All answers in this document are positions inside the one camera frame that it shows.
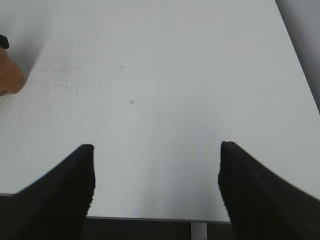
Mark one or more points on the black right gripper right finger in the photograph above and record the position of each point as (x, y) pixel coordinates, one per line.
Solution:
(260, 204)

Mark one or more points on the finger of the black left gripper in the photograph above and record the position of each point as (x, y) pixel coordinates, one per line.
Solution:
(4, 42)

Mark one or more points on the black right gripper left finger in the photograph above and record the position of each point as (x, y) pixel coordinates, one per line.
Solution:
(55, 206)

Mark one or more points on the orange soda plastic bottle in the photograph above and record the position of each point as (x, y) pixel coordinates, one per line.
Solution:
(12, 79)

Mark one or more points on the white table leg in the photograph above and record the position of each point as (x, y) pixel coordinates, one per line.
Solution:
(199, 231)

